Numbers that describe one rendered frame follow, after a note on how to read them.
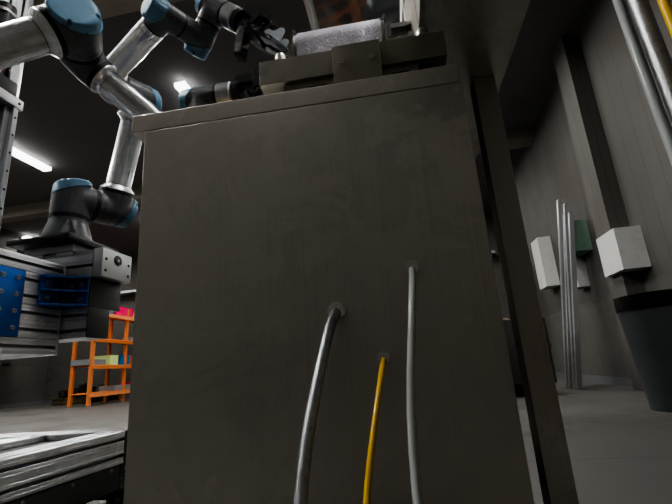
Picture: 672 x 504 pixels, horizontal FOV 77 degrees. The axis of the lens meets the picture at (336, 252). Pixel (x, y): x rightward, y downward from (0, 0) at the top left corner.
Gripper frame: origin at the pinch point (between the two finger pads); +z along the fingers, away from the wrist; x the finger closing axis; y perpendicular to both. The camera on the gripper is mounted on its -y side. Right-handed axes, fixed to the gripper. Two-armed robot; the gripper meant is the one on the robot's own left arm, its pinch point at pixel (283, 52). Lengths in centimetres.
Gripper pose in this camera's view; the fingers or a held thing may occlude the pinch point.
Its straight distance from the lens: 137.0
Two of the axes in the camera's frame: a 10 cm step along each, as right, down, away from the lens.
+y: 5.8, -8.1, 1.2
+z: 8.0, 5.4, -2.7
